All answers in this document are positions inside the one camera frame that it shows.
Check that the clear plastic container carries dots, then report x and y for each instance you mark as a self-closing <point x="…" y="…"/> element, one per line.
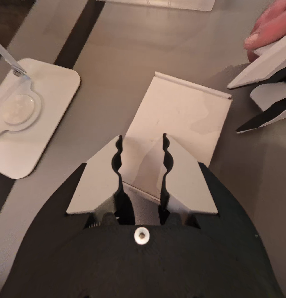
<point x="180" y="3"/>

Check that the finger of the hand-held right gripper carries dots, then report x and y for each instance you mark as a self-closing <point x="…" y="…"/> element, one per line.
<point x="273" y="93"/>
<point x="273" y="60"/>

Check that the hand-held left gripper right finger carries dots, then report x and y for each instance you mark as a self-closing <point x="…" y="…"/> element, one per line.
<point x="189" y="186"/>

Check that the person's right hand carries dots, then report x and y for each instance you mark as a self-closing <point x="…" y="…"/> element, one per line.
<point x="268" y="28"/>

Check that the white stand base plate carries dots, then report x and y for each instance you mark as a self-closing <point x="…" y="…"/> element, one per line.
<point x="54" y="93"/>

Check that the white cardboard box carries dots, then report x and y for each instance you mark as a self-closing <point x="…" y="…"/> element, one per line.
<point x="180" y="109"/>

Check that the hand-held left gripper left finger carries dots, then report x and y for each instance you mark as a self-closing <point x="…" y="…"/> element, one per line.
<point x="94" y="186"/>

